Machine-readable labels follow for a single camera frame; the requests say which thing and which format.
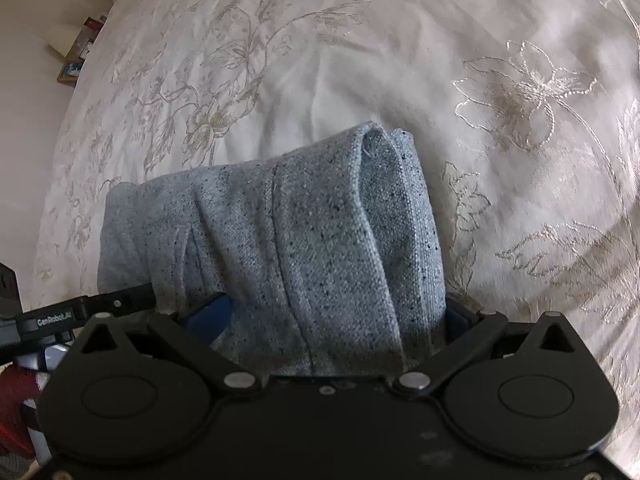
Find grey pants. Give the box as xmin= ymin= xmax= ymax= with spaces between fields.
xmin=98 ymin=122 xmax=446 ymax=376

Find white floral bedspread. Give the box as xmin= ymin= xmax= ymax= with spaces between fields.
xmin=32 ymin=0 xmax=639 ymax=477

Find white right nightstand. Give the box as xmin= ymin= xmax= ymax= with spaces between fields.
xmin=46 ymin=15 xmax=107 ymax=68

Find small framed picture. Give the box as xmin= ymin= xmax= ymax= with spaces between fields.
xmin=56 ymin=61 xmax=84 ymax=84

